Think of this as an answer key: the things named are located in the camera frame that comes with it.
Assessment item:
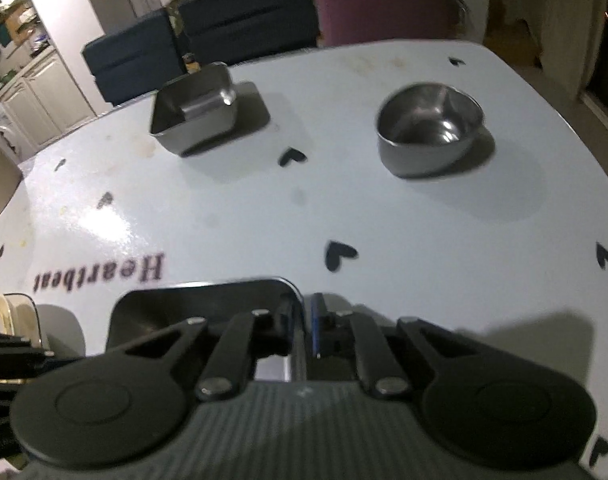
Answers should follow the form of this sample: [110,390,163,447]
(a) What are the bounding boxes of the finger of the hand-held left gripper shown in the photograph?
[0,329,56,378]

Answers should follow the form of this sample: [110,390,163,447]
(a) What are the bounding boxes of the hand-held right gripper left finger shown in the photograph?
[123,294,300,402]

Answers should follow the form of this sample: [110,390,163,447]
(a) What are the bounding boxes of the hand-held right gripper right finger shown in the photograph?
[309,292,490,400]

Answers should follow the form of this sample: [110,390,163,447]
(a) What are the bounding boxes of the white square plate black rim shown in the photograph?
[4,292,47,356]

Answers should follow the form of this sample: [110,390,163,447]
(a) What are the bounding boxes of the large steel rectangular tray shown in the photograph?
[105,276,307,381]

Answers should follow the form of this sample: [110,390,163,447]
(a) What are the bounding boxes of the steel heart-shaped bowl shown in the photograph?
[375,82,486,179]

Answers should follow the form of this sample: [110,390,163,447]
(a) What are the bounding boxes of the small steel rectangular container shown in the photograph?
[149,61,236,157]

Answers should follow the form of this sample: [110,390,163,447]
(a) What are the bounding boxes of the white washing machine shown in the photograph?
[0,105,20,156]

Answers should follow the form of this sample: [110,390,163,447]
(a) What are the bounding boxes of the white panelled cabinet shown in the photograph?
[0,45,97,161]

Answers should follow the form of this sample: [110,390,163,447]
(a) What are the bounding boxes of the dark chair backs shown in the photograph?
[81,9,185,107]

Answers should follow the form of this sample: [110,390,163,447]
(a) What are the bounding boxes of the maroon chair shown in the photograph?
[311,0,462,50]

